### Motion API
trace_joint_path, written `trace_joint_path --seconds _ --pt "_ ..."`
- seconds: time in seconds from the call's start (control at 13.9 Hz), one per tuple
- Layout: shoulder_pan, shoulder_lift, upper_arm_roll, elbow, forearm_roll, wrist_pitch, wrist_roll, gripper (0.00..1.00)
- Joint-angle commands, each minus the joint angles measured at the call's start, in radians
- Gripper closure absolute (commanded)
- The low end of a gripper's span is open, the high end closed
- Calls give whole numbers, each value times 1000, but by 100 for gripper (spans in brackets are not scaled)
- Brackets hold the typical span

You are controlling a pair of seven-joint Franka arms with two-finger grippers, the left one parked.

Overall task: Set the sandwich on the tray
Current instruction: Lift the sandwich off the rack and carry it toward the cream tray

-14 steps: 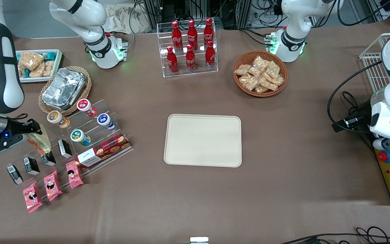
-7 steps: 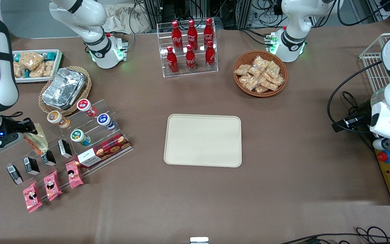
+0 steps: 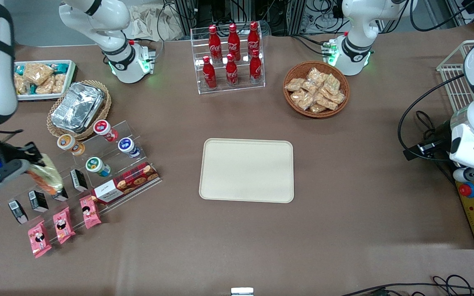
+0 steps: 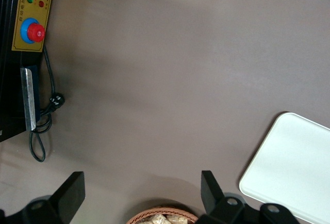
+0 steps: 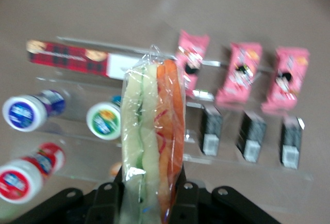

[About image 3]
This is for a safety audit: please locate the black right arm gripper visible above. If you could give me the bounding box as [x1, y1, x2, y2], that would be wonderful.
[0, 142, 47, 167]

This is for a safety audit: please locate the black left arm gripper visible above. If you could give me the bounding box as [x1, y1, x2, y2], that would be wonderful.
[403, 123, 453, 162]

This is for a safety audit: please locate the plastic triangle sandwich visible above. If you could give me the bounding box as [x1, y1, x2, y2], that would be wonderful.
[26, 154, 65, 196]

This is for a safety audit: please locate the cream rectangular serving tray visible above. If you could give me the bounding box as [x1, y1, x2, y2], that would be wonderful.
[199, 138, 295, 204]

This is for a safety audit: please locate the orange cap gum bottle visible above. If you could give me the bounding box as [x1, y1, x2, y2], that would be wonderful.
[57, 134, 86, 156]

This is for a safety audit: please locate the green cap gum bottle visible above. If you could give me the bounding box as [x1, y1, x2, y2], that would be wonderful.
[86, 157, 112, 178]

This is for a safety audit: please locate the silver foil food container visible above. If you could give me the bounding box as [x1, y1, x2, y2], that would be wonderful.
[51, 82, 106, 134]

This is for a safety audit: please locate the red cap gum bottle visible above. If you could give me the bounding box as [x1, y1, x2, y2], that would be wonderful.
[93, 120, 119, 142]

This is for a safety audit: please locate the pink cartoon girl snack pack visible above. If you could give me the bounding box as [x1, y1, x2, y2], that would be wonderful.
[53, 207, 76, 245]
[28, 221, 51, 259]
[79, 195, 102, 229]

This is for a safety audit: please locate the clear acrylic stepped display stand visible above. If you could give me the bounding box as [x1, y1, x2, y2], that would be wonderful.
[0, 120, 163, 243]

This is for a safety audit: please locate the woven wicker basket with foil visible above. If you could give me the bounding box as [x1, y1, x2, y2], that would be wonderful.
[47, 80, 112, 141]

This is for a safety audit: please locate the blue cap gum bottle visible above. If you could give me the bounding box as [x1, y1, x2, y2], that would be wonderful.
[118, 137, 141, 159]

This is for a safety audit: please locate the white rectangular snack bin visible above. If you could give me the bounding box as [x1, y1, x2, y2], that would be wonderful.
[14, 60, 77, 102]

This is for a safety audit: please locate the red plaid cookie box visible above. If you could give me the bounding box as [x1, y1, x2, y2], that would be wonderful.
[91, 162, 160, 205]

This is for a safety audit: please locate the white hub with green light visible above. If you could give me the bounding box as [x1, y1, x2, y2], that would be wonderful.
[137, 43, 156, 75]
[321, 39, 339, 67]

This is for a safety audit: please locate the round brown wicker basket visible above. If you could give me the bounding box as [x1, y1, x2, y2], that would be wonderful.
[283, 61, 350, 119]

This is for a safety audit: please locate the crumpled white cloth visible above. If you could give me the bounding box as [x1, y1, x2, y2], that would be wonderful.
[128, 4, 184, 42]

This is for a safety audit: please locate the red cola bottle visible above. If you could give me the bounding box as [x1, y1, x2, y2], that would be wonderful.
[208, 25, 222, 63]
[247, 21, 260, 57]
[228, 23, 241, 61]
[202, 56, 217, 90]
[249, 49, 263, 84]
[225, 53, 239, 87]

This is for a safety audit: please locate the clear acrylic bottle rack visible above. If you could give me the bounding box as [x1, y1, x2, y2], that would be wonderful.
[191, 21, 266, 95]

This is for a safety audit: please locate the black looped cable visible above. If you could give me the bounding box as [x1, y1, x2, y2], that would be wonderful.
[397, 73, 468, 162]

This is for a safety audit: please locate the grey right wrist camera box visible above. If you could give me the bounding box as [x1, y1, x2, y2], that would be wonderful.
[0, 158, 30, 197]

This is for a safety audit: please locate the white wire basket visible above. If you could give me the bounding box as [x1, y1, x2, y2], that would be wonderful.
[437, 40, 474, 113]

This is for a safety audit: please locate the black cable at table edge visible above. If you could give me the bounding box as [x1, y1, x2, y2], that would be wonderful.
[340, 275, 474, 296]

